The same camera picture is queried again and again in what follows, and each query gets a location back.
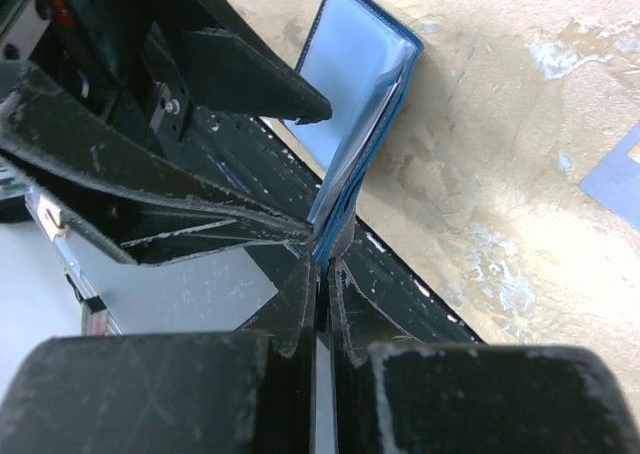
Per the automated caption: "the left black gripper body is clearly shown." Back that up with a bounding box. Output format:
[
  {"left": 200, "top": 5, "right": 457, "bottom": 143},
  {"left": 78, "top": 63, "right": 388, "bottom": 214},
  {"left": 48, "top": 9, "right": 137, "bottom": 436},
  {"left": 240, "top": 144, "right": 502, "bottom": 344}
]
[{"left": 1, "top": 0, "right": 250, "bottom": 144}]

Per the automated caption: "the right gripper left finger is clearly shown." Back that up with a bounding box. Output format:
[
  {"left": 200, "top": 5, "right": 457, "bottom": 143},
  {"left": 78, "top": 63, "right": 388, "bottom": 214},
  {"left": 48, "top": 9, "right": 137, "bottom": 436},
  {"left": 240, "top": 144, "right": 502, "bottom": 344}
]
[{"left": 1, "top": 259, "right": 318, "bottom": 453}]

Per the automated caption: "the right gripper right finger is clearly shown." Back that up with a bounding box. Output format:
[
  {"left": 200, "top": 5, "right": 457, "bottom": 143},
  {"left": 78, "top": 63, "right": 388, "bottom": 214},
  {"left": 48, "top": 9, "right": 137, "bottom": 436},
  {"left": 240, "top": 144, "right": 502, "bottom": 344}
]
[{"left": 328, "top": 261, "right": 639, "bottom": 453}]

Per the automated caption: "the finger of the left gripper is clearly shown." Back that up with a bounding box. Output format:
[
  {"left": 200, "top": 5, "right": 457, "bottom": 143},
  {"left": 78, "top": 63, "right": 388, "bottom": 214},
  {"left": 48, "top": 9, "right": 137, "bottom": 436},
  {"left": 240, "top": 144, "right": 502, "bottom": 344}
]
[
  {"left": 179, "top": 29, "right": 332, "bottom": 123},
  {"left": 1, "top": 66, "right": 312, "bottom": 266}
]

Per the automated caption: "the navy blue card holder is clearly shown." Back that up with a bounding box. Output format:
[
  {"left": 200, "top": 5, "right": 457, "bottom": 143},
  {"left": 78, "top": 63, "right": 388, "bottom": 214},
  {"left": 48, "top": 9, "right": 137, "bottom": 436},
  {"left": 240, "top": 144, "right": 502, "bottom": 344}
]
[{"left": 285, "top": 0, "right": 424, "bottom": 266}]

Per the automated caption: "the silver VIP card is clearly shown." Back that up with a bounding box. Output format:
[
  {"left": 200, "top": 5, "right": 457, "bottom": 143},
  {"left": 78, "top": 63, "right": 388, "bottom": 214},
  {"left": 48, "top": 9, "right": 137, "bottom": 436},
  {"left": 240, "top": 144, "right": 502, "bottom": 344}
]
[{"left": 580, "top": 124, "right": 639, "bottom": 229}]

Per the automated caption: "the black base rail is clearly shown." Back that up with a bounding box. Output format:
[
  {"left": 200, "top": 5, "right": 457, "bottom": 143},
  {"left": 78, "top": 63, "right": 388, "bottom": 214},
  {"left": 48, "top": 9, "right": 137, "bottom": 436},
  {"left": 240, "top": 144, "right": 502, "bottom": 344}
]
[{"left": 181, "top": 107, "right": 482, "bottom": 343}]

